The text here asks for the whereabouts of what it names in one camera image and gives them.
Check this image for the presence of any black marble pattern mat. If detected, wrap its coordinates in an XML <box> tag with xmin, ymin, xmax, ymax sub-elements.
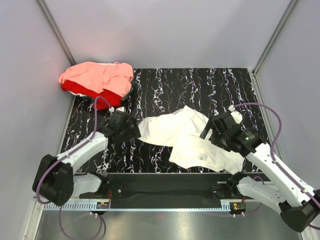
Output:
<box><xmin>79</xmin><ymin>68</ymin><xmax>278</xmax><ymax>174</ymax></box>

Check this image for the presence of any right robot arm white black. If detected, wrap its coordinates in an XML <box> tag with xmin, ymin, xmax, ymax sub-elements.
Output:
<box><xmin>200</xmin><ymin>112</ymin><xmax>320</xmax><ymax>233</ymax></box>

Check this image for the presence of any vertical aluminium post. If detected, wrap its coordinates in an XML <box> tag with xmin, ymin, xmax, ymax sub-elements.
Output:
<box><xmin>252</xmin><ymin>0</ymin><xmax>301</xmax><ymax>75</ymax></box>
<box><xmin>35</xmin><ymin>0</ymin><xmax>76</xmax><ymax>66</ymax></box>

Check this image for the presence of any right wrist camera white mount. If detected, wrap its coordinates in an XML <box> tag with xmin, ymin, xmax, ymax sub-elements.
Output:
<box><xmin>228</xmin><ymin>105</ymin><xmax>243</xmax><ymax>124</ymax></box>

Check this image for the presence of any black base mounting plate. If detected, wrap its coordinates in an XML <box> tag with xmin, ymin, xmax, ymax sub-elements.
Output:
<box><xmin>79</xmin><ymin>173</ymin><xmax>243</xmax><ymax>199</ymax></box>

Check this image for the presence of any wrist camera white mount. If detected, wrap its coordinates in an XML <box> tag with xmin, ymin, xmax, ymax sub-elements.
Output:
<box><xmin>228</xmin><ymin>105</ymin><xmax>243</xmax><ymax>124</ymax></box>
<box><xmin>108</xmin><ymin>106</ymin><xmax>126</xmax><ymax>113</ymax></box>

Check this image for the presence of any left vertical aluminium post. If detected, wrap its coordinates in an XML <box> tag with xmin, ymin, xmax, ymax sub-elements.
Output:
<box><xmin>35</xmin><ymin>0</ymin><xmax>76</xmax><ymax>66</ymax></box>

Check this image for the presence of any right vertical aluminium post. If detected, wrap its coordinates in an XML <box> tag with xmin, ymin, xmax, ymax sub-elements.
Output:
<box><xmin>252</xmin><ymin>0</ymin><xmax>301</xmax><ymax>75</ymax></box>

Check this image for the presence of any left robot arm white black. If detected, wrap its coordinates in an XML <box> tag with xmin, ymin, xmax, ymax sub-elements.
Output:
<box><xmin>32</xmin><ymin>110</ymin><xmax>141</xmax><ymax>207</ymax></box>

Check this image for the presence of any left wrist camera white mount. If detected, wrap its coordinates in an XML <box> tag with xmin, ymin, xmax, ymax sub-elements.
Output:
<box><xmin>108</xmin><ymin>106</ymin><xmax>126</xmax><ymax>113</ymax></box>

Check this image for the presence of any pink t-shirt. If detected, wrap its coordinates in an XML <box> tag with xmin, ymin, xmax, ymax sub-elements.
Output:
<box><xmin>58</xmin><ymin>61</ymin><xmax>134</xmax><ymax>97</ymax></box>

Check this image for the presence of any aluminium extrusion rail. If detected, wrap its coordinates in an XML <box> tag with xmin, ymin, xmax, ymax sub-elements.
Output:
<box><xmin>32</xmin><ymin>181</ymin><xmax>306</xmax><ymax>201</ymax></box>

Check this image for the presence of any white t-shirt robot print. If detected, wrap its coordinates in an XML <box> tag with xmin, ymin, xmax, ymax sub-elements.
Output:
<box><xmin>138</xmin><ymin>105</ymin><xmax>245</xmax><ymax>174</ymax></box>

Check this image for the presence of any red t-shirt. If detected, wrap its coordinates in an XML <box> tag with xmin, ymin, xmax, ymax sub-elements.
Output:
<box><xmin>60</xmin><ymin>80</ymin><xmax>122</xmax><ymax>110</ymax></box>

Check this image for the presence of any white slotted cable duct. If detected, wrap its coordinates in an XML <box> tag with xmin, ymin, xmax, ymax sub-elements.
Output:
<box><xmin>43</xmin><ymin>199</ymin><xmax>232</xmax><ymax>212</ymax></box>

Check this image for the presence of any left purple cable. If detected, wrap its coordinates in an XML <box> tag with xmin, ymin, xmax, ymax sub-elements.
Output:
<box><xmin>34</xmin><ymin>96</ymin><xmax>113</xmax><ymax>240</ymax></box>

